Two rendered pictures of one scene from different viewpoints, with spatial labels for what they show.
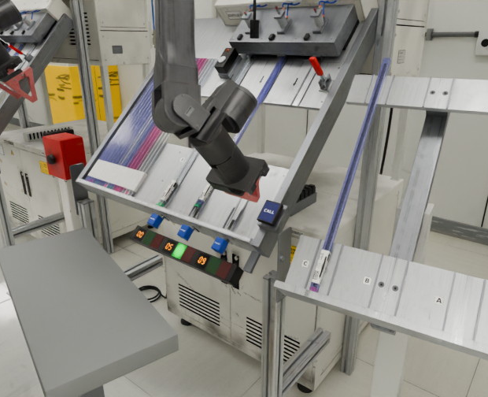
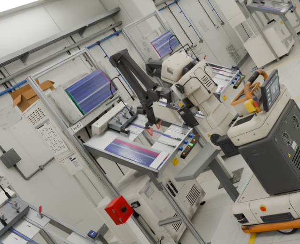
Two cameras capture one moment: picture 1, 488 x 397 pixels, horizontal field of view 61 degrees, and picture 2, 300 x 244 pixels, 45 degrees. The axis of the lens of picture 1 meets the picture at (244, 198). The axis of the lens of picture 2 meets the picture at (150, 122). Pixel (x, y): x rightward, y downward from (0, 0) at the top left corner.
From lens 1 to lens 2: 3.37 m
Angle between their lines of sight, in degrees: 84
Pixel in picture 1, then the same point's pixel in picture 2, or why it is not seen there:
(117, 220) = not seen: outside the picture
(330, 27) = (132, 109)
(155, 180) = (165, 149)
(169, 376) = (208, 226)
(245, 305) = (182, 194)
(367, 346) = not seen: hidden behind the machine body
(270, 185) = (175, 127)
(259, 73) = (132, 128)
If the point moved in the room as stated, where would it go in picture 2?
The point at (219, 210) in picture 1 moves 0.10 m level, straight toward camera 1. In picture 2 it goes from (180, 135) to (189, 129)
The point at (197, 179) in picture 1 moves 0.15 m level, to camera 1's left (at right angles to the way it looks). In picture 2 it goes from (169, 140) to (170, 143)
